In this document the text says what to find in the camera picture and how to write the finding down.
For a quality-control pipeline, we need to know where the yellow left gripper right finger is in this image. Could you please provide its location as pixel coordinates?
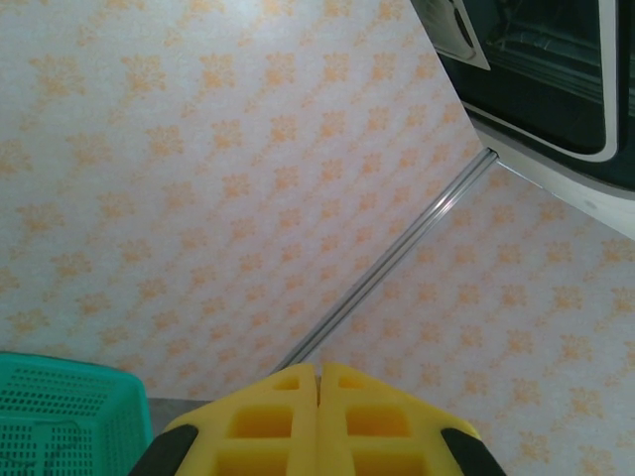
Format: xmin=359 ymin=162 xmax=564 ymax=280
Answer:
xmin=319 ymin=362 xmax=507 ymax=476

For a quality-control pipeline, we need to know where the white framed dark window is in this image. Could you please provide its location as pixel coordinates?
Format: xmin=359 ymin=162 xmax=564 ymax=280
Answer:
xmin=410 ymin=0 xmax=635 ymax=234

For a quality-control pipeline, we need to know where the teal plastic basket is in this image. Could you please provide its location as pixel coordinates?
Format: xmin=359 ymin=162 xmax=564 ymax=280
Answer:
xmin=0 ymin=350 xmax=153 ymax=476

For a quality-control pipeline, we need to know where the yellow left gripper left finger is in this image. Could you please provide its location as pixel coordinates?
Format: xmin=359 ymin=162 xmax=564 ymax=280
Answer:
xmin=128 ymin=363 xmax=319 ymax=476

